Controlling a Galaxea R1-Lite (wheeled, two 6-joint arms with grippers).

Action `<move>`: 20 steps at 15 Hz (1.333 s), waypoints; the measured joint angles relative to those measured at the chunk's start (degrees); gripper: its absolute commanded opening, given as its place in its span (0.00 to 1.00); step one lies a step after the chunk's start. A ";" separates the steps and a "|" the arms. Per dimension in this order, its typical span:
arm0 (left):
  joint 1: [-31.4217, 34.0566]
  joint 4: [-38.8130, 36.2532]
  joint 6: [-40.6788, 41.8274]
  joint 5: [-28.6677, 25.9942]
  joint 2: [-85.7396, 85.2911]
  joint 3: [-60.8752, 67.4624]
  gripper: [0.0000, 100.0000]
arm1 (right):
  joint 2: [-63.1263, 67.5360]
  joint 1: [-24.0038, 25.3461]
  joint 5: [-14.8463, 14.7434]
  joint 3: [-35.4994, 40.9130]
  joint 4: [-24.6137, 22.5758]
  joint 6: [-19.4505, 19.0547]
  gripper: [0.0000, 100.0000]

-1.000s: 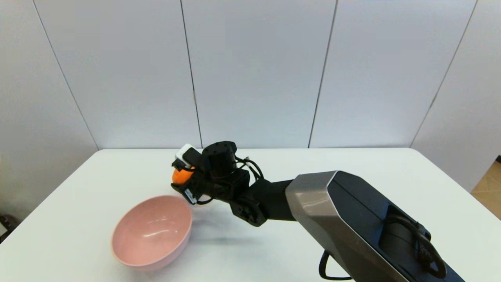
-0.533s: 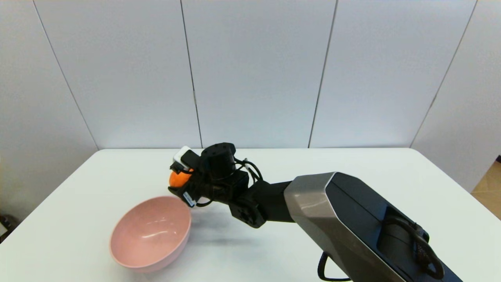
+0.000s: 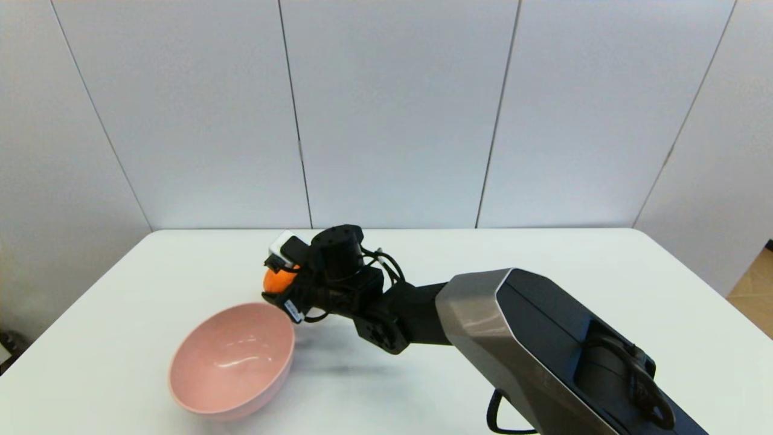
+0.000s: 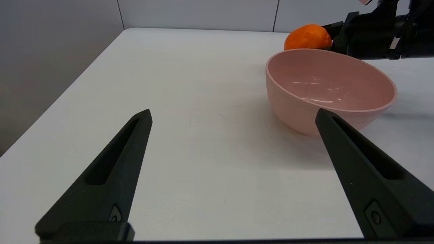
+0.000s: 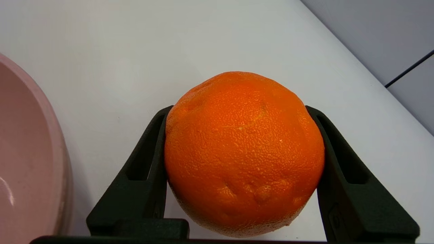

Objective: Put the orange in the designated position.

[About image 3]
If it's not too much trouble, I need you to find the orange fruit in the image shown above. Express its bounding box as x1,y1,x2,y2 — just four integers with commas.
264,267,300,295

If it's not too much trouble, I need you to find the pink bowl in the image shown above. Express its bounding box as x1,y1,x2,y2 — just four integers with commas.
168,302,297,422

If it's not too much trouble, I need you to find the dark object beside table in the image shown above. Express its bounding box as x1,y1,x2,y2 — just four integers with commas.
0,331,28,363

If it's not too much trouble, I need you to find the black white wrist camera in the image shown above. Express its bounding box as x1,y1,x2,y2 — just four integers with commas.
268,231,310,271

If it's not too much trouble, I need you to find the thin black camera cable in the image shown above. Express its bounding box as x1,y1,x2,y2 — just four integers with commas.
361,246,406,289

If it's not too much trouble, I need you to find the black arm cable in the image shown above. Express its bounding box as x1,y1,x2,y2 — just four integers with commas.
486,390,538,435
580,337,676,431

